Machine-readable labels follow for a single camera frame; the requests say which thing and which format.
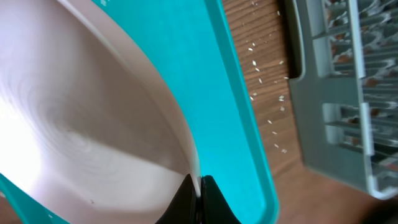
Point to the teal plastic serving tray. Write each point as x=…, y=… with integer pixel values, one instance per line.
x=190, y=45

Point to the grey dishwasher rack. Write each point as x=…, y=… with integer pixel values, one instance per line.
x=344, y=94

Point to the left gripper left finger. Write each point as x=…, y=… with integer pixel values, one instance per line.
x=183, y=207

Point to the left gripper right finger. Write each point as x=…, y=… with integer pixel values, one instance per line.
x=214, y=207

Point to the large white plate with rice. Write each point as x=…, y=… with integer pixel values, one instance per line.
x=90, y=132

